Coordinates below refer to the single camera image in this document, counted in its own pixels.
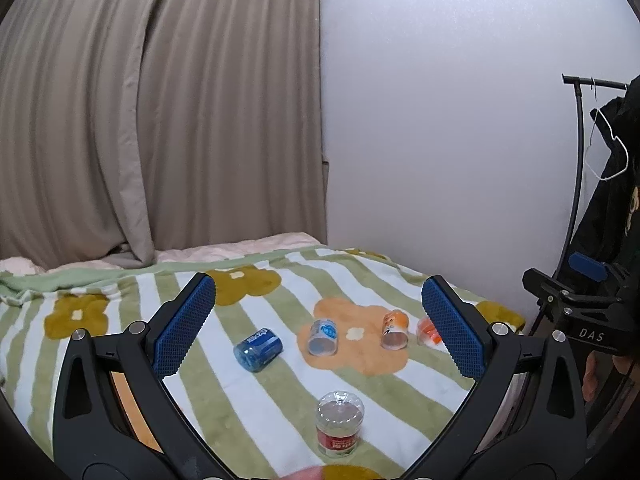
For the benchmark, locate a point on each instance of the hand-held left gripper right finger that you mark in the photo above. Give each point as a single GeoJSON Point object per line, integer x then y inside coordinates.
{"type": "Point", "coordinates": [452, 332]}

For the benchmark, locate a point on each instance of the black hanging garment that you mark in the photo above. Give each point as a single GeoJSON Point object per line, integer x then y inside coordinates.
{"type": "Point", "coordinates": [612, 220]}

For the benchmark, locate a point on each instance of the person's right hand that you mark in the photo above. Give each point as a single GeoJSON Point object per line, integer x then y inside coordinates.
{"type": "Point", "coordinates": [593, 371]}

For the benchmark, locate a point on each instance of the clear cup light blue label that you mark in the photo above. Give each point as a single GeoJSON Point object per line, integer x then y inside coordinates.
{"type": "Point", "coordinates": [324, 336]}

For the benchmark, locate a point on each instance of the clear cup orange stripes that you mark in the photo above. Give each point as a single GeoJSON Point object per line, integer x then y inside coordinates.
{"type": "Point", "coordinates": [428, 333]}

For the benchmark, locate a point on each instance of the clear cup orange label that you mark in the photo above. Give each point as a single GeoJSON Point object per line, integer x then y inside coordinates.
{"type": "Point", "coordinates": [394, 331]}

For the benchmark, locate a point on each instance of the green striped flower blanket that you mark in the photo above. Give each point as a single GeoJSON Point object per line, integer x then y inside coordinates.
{"type": "Point", "coordinates": [280, 400]}

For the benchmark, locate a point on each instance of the pale pink duvet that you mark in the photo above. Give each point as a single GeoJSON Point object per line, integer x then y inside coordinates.
{"type": "Point", "coordinates": [225, 249]}

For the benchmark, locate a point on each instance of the beige curtain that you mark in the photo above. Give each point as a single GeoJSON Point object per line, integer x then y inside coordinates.
{"type": "Point", "coordinates": [150, 110]}

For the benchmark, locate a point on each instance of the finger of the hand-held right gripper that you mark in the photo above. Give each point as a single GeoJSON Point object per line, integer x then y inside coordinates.
{"type": "Point", "coordinates": [587, 265]}
{"type": "Point", "coordinates": [539, 284]}

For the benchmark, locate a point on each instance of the blue plastic cup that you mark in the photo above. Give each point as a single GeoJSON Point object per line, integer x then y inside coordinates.
{"type": "Point", "coordinates": [258, 351]}

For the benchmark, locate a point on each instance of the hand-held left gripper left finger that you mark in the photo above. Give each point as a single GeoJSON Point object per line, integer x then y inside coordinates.
{"type": "Point", "coordinates": [184, 329]}

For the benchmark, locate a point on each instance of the black clothes rack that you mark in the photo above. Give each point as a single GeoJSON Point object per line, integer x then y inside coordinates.
{"type": "Point", "coordinates": [580, 160]}

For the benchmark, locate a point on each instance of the clear cup red label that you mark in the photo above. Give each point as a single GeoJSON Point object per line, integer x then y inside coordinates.
{"type": "Point", "coordinates": [339, 427]}

